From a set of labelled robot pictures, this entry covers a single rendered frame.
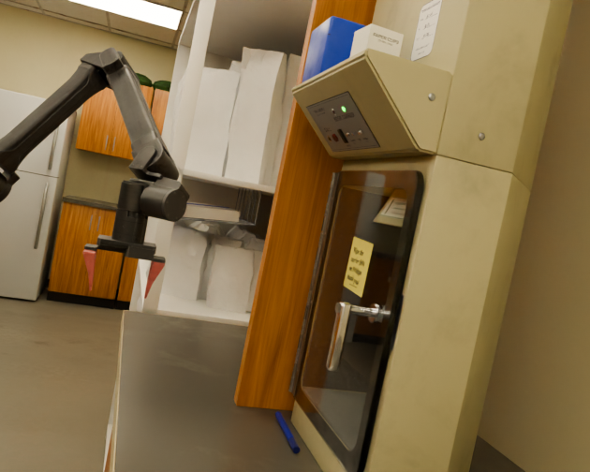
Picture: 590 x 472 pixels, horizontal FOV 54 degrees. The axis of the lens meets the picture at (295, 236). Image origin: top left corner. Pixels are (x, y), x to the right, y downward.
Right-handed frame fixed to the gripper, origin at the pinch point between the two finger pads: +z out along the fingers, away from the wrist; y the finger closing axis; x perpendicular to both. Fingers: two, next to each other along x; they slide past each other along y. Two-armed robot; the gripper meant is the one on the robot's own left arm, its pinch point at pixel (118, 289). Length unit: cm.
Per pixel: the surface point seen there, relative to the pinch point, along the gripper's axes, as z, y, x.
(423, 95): -36, 30, -46
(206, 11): -74, 11, 69
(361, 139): -32, 29, -32
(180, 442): 16.7, 12.2, -25.2
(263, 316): -0.5, 25.5, -8.6
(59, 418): 108, -16, 201
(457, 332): -9, 41, -46
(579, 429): 6, 76, -33
